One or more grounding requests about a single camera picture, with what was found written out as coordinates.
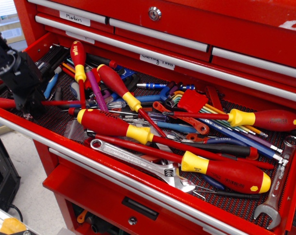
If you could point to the medium red yellow screwdriver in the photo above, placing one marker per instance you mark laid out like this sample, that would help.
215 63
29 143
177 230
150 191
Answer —
114 82

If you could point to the blue long hex key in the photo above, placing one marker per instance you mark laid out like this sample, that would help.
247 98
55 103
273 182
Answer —
262 149

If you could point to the chrome adjustable wrench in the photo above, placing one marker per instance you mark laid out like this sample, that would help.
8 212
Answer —
169 173

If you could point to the rainbow hex key set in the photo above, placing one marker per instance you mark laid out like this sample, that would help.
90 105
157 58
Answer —
192 101

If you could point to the silver cabinet lock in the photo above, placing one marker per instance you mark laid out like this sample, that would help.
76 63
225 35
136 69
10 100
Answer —
154 13

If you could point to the large front red screwdriver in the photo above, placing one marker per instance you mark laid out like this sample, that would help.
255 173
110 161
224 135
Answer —
243 177

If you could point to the chrome combination wrench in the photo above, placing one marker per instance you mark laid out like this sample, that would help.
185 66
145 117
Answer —
270 206

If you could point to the blue precision screwdriver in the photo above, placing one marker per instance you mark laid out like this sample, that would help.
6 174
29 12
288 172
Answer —
52 82

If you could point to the white cutting tools label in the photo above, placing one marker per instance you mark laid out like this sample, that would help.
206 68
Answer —
157 62

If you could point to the black red slim screwdriver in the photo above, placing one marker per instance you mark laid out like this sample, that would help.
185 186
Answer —
247 152

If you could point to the blue metal bit driver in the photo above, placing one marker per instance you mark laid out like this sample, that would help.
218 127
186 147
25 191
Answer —
160 86

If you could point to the black box on floor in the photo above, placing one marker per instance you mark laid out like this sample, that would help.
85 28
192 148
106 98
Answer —
9 179

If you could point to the white markers label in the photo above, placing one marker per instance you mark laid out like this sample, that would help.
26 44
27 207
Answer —
74 18

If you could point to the large black hex key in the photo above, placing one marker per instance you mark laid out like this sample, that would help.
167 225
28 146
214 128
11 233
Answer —
58 97

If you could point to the black hex key set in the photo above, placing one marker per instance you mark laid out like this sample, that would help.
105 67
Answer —
51 60

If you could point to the magenta pen tool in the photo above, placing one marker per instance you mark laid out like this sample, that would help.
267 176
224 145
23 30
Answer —
96 90

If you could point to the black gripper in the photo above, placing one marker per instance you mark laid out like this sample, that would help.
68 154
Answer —
23 78

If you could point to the large central red screwdriver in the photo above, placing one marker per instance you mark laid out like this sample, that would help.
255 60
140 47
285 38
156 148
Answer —
107 124

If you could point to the thin red yellow screwdriver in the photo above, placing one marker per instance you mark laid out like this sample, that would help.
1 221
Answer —
10 103

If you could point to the upright red yellow screwdriver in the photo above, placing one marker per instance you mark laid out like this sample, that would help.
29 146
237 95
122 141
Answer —
78 57

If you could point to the red flat stamped wrench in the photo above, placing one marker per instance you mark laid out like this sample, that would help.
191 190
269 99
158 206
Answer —
199 126

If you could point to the red tool chest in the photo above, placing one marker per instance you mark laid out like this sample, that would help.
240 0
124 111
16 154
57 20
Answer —
245 50

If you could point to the right red yellow screwdriver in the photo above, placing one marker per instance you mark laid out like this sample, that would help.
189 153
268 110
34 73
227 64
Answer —
273 120

